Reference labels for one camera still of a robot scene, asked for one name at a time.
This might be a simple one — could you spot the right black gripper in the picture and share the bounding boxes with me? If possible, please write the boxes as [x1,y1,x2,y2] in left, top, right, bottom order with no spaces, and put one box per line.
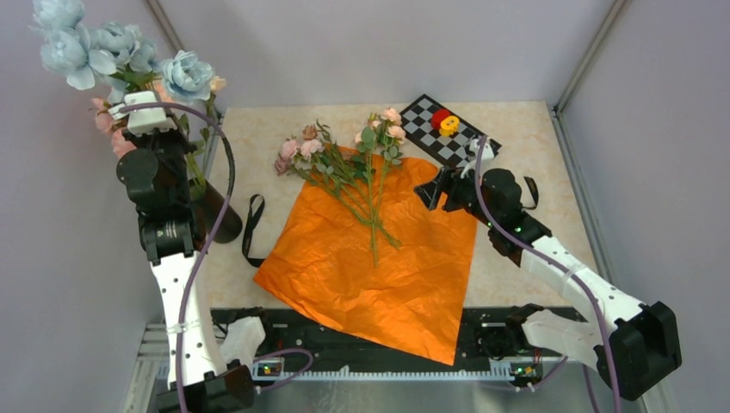
[415,162,498,228]

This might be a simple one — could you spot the peach flower stem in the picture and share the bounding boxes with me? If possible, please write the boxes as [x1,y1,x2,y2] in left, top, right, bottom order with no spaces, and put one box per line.
[151,74,229,189]

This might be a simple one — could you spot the orange paper flower bouquet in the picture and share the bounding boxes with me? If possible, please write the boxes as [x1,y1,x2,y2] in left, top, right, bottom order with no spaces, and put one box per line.
[274,108,405,265]

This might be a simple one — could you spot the orange wrapping paper sheet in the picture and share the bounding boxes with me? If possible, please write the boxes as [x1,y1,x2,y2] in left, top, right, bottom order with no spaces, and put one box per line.
[253,157,478,366]

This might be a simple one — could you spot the blue flower stem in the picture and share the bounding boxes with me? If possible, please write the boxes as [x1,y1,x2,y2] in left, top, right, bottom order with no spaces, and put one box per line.
[33,1,226,104]

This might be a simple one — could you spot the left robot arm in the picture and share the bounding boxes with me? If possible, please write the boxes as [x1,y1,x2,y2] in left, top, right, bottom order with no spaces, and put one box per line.
[116,129,256,412]

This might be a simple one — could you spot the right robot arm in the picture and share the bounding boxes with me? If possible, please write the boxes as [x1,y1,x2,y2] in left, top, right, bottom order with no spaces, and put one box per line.
[414,167,683,401]

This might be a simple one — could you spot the black cylindrical vase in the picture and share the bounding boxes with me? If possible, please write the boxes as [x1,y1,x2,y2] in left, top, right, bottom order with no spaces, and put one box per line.
[191,181,244,243]

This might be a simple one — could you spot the pink and white flower stems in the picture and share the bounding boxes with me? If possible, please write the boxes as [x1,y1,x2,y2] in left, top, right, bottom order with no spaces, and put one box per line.
[90,97,136,159]

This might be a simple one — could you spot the red round toy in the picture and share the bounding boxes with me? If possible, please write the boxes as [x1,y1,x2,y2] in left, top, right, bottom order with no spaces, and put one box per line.
[430,108,451,130]

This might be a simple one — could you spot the black white chessboard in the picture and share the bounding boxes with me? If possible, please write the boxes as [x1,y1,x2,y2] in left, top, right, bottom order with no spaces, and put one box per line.
[399,94,486,167]

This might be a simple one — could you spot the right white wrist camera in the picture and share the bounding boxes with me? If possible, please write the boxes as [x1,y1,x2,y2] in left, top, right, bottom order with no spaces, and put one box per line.
[460,135,497,179]

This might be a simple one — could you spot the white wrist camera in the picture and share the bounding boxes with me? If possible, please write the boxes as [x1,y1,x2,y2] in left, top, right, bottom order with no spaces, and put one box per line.
[108,90,176,136]
[460,135,497,179]

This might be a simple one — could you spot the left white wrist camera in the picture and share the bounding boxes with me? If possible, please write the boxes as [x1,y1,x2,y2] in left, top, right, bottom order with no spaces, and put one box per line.
[108,90,176,136]

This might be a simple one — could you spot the yellow ring toy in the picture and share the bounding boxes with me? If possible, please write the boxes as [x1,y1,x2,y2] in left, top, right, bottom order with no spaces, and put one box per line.
[438,115,461,137]

